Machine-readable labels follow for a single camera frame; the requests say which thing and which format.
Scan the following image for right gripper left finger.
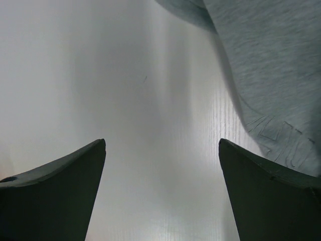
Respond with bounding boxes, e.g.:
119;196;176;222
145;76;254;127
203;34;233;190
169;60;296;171
1;139;106;241

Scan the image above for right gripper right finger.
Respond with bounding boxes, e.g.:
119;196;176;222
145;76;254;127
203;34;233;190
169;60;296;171
219;139;320;241

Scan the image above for grey cloth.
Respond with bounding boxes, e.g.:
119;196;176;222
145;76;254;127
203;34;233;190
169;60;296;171
159;1;320;176

